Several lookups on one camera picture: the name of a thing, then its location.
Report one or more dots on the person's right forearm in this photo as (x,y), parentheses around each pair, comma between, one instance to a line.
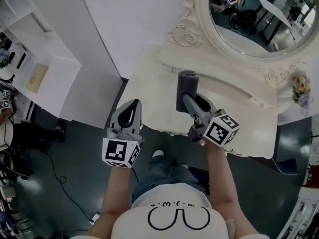
(221,180)

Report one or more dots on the white power strip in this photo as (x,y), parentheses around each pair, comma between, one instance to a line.
(95,218)

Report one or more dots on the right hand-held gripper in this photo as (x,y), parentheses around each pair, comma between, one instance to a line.
(220,132)

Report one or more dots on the flat wooden box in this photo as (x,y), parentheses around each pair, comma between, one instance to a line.
(37,77)

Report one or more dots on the person's blue jeans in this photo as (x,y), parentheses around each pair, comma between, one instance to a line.
(164,175)

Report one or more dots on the pink and white flower bouquet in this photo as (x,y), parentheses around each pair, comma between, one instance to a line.
(301,88)

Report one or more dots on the person's left forearm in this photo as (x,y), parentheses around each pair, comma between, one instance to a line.
(115,190)

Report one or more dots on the person's white printed shirt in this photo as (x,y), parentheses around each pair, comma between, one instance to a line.
(174,223)

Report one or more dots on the person's white shoe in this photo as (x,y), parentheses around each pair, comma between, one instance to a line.
(157,153)

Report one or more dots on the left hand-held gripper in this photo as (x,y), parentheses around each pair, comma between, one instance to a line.
(117,152)

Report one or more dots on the oval mirror with ornate frame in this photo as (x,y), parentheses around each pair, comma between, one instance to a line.
(197,16)

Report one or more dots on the white shelf cabinet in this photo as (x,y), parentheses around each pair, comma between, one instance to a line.
(49,66)

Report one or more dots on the cream tabletop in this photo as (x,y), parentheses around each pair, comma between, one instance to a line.
(154,101)

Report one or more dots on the grey cloth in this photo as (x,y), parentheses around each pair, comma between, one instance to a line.
(185,83)

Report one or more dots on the blue flowers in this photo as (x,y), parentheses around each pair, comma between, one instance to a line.
(3,57)

